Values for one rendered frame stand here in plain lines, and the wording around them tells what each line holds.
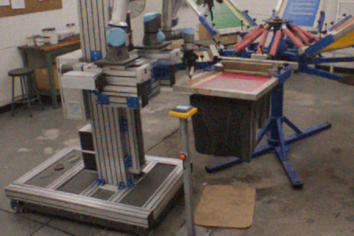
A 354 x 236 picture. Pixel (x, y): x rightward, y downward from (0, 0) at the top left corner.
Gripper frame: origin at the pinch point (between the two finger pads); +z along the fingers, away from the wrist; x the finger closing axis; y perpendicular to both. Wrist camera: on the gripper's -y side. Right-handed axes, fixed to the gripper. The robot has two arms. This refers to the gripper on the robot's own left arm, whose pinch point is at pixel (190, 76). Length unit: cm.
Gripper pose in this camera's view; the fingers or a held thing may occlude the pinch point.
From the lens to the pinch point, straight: 280.2
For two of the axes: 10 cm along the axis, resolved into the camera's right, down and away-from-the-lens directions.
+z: 0.0, 9.7, 2.4
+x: 9.1, 0.9, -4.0
